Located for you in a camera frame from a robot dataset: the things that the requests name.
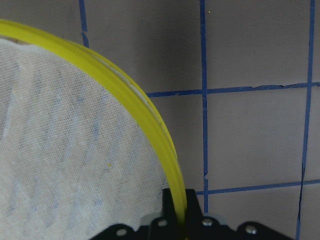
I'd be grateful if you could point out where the yellow steamer layer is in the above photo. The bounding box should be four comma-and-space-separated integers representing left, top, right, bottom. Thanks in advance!
0, 20, 187, 240

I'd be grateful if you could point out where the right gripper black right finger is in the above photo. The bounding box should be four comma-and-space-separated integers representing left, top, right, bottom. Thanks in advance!
184, 189, 204, 240

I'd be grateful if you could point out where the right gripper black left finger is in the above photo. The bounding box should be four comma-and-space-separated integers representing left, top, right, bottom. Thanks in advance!
149, 188, 179, 240

